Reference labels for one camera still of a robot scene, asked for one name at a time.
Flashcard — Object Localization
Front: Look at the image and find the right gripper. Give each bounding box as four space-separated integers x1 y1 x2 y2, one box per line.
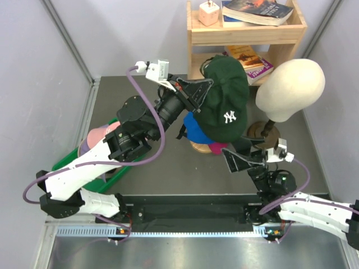
222 131 270 192

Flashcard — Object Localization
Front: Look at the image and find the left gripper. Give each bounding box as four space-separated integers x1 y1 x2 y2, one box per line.
148 75 214 143

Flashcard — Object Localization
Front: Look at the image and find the magenta baseball cap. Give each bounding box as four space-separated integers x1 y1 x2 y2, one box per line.
208 142 228 155

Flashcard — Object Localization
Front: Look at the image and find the dark green baseball cap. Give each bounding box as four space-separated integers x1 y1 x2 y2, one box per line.
194 55 250 143

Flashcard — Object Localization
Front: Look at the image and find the blue baseball cap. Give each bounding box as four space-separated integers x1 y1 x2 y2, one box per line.
176 112 214 145

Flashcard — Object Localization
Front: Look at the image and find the light pink baseball cap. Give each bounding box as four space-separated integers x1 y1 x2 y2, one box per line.
83 121 120 152

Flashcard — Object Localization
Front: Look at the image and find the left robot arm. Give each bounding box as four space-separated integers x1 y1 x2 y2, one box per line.
37 75 214 222

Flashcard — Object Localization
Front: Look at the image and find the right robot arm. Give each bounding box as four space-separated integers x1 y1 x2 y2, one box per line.
222 137 358 249

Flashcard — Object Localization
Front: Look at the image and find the dark mannequin stand base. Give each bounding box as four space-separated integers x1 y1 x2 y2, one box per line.
247 120 280 149

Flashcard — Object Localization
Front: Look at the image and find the wooden hat stand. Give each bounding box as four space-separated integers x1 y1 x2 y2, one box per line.
190 141 212 154

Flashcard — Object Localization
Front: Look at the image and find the purple white book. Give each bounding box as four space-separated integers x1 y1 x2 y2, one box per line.
246 57 274 85

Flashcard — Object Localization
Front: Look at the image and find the orange cover book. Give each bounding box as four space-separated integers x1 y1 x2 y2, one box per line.
225 45 264 72

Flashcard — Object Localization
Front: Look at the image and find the blue book under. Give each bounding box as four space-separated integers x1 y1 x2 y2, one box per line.
222 15 255 27

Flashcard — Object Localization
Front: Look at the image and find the pink power cube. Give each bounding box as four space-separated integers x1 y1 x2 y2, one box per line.
199 1 220 26

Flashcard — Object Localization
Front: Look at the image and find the white mannequin head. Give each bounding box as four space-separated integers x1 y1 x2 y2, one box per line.
255 59 325 123

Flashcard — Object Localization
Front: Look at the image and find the wooden shelf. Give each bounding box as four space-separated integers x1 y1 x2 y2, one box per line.
186 1 307 79

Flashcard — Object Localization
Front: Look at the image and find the dark cover book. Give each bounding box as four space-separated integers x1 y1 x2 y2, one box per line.
222 0 294 26

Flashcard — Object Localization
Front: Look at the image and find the lavender cap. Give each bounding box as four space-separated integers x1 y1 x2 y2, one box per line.
77 139 90 157

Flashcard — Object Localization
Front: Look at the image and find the green plastic tray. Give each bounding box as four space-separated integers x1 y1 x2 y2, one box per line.
52 118 131 193

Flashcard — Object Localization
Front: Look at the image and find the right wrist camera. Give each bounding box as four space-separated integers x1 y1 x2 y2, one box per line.
265 138 294 163

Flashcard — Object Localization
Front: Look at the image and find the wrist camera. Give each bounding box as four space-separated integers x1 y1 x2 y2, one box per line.
265 138 294 163
135 59 169 82

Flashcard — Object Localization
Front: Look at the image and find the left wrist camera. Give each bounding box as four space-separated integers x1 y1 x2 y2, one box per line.
135 59 169 82

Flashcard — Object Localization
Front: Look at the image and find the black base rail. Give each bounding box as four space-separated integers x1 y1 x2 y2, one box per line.
95 194 284 232

